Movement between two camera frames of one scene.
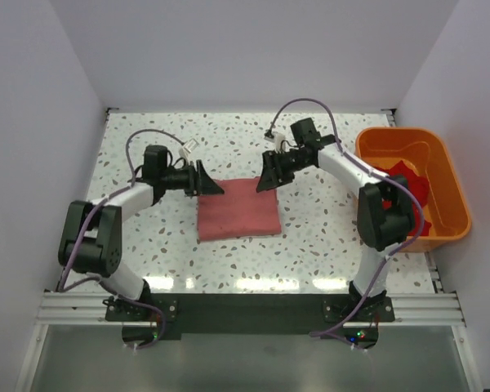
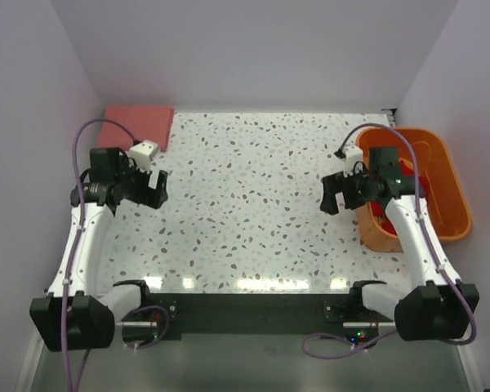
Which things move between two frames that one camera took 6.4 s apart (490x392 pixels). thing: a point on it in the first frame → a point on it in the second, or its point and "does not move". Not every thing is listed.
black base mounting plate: [149, 320] does not move
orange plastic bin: [446, 209] does not move
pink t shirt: [240, 212] → [145, 123]
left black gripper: [196, 178] → [148, 190]
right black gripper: [278, 166] → [336, 193]
